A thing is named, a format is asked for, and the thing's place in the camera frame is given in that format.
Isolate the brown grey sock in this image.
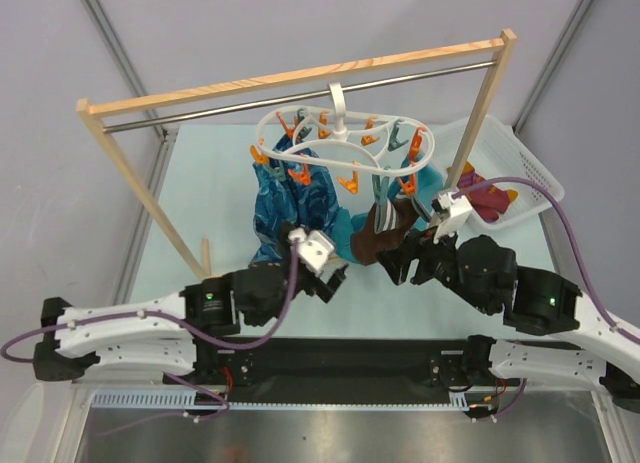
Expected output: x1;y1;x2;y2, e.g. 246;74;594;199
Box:
350;198;420;266

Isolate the white round clip hanger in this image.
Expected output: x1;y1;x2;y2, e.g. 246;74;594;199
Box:
250;83;436;185

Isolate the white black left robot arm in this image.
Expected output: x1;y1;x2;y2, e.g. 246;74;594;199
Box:
32;262;347;383

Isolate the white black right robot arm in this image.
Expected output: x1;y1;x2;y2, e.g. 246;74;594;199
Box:
376;230;639;413

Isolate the socks pile in basket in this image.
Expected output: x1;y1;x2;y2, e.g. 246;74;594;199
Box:
458;162;519;223

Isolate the teal plain cloth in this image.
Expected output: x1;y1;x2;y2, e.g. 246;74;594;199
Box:
330;165;444;264

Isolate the dark blue patterned cloth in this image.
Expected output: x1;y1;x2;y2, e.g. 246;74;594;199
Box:
252;160;340;263

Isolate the white perforated plastic basket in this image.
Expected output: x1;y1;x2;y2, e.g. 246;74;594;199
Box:
431;115;565;232

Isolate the steel hanging rod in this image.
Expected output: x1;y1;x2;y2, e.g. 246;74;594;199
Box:
103;61;497;134

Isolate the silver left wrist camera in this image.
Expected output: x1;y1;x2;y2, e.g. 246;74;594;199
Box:
287;227;335;276

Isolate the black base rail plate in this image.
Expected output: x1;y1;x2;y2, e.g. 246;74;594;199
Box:
184;336;527;406

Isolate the aluminium table frame rail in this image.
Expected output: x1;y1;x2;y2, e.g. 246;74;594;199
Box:
69;350;616;397

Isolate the white toothed cable strip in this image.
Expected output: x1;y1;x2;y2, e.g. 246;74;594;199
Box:
92;385;501;412

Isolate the wooden clothes rack frame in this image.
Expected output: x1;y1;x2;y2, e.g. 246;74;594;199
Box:
76;29;517;280

